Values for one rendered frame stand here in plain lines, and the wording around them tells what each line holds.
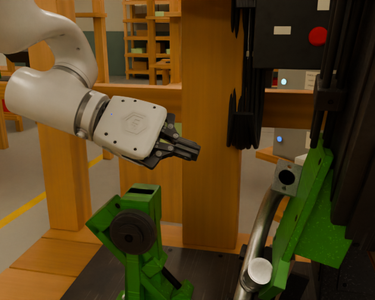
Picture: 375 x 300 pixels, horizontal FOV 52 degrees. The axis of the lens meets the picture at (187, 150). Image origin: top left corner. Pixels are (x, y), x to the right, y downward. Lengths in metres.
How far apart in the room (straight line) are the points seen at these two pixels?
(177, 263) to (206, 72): 0.45
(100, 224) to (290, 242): 0.31
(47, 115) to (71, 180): 0.43
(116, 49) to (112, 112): 11.02
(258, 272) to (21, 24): 0.48
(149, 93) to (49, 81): 0.39
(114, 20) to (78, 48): 10.96
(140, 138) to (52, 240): 0.57
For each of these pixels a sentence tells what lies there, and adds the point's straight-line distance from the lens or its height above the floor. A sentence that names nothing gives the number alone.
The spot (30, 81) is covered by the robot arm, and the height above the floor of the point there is 1.34.
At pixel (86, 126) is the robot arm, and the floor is 1.27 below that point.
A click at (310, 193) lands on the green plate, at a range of 0.54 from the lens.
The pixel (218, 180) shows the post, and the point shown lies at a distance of 0.95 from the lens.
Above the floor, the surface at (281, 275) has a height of 1.10.
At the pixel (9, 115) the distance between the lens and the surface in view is 5.90.
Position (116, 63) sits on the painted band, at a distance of 11.70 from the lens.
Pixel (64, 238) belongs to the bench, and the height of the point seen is 0.88.
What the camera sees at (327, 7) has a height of 1.46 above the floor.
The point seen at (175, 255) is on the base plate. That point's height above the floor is 0.90.
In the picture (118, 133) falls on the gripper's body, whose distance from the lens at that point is 0.63.
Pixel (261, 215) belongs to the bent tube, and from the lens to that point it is 0.72.
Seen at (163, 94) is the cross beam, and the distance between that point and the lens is 1.01.
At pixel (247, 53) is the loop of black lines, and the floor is 1.37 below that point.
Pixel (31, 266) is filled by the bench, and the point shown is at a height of 0.88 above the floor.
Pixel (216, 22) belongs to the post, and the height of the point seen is 1.44.
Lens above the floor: 1.43
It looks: 18 degrees down
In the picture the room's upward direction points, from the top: straight up
